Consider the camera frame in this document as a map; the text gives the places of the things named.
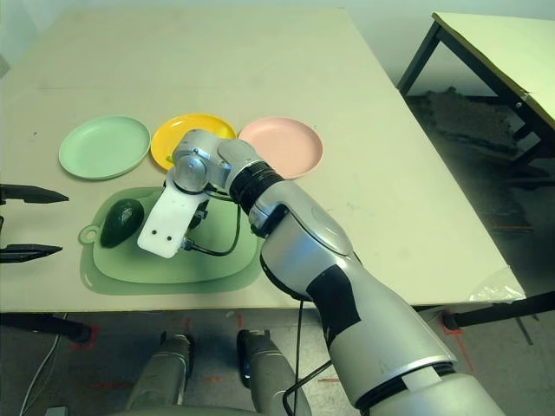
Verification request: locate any grey right robot leg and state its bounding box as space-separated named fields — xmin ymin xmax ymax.
xmin=237 ymin=328 xmax=313 ymax=416

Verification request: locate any pink plate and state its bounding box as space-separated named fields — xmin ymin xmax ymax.
xmin=237 ymin=115 xmax=324 ymax=181

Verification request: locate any mint green plate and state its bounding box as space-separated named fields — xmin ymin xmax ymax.
xmin=58 ymin=114 xmax=152 ymax=181

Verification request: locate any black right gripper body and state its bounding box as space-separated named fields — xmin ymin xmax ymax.
xmin=188 ymin=199 xmax=210 ymax=237

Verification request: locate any grey robot torso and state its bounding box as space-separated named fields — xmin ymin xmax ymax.
xmin=108 ymin=402 xmax=261 ymax=416

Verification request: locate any black framed side table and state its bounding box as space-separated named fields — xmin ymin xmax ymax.
xmin=396 ymin=11 xmax=555 ymax=174

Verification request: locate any dark green avocado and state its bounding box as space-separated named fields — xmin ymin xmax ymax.
xmin=100 ymin=198 xmax=145 ymax=250

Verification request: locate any green cutting board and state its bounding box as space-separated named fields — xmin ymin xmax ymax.
xmin=79 ymin=185 xmax=265 ymax=296

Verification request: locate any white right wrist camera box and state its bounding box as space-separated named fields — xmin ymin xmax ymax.
xmin=137 ymin=176 xmax=209 ymax=260

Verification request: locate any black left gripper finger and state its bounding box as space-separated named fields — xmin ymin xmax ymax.
xmin=0 ymin=244 xmax=64 ymax=264
xmin=0 ymin=184 xmax=70 ymax=205

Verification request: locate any clear plastic bag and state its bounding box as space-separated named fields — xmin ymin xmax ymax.
xmin=469 ymin=266 xmax=528 ymax=304

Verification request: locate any yellow plate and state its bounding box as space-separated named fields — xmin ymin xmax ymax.
xmin=149 ymin=113 xmax=238 ymax=172

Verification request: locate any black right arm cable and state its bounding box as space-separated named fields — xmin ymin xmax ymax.
xmin=181 ymin=197 xmax=335 ymax=416

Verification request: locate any grey robot leg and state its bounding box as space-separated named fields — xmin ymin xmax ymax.
xmin=237 ymin=328 xmax=313 ymax=416
xmin=125 ymin=331 xmax=196 ymax=408

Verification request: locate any grey left robot leg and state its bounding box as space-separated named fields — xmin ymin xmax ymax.
xmin=125 ymin=331 xmax=196 ymax=408

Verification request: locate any white floor cable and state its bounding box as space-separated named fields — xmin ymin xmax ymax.
xmin=23 ymin=333 xmax=62 ymax=416

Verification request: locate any dark floor rug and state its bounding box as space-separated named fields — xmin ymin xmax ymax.
xmin=405 ymin=86 xmax=555 ymax=187

